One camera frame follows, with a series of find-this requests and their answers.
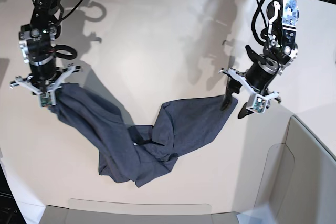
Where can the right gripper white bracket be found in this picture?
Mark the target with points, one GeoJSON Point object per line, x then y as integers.
{"type": "Point", "coordinates": [45, 90]}

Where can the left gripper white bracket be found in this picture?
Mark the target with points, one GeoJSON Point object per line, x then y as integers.
{"type": "Point", "coordinates": [235, 81]}

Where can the dark blue t-shirt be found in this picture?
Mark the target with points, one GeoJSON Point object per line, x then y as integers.
{"type": "Point", "coordinates": [141, 153]}

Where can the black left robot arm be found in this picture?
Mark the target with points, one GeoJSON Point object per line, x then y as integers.
{"type": "Point", "coordinates": [274, 27]}

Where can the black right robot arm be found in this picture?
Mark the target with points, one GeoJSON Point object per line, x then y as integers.
{"type": "Point", "coordinates": [37, 43]}

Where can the grey front partition panel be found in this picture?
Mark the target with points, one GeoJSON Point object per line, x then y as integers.
{"type": "Point", "coordinates": [104, 212]}

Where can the grey partition panel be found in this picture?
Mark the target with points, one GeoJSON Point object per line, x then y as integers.
{"type": "Point", "coordinates": [311, 192]}
{"type": "Point", "coordinates": [104, 212]}

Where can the grey right side partition panel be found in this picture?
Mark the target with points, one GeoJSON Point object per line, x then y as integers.
{"type": "Point", "coordinates": [311, 192]}

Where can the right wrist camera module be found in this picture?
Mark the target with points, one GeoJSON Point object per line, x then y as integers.
{"type": "Point", "coordinates": [47, 99]}

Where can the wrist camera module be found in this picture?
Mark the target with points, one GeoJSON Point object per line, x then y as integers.
{"type": "Point", "coordinates": [47, 99]}
{"type": "Point", "coordinates": [257, 103]}

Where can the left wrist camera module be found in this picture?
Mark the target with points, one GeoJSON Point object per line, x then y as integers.
{"type": "Point", "coordinates": [257, 103]}

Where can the clear acrylic right panel bracket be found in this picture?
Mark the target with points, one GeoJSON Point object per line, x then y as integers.
{"type": "Point", "coordinates": [277, 173]}

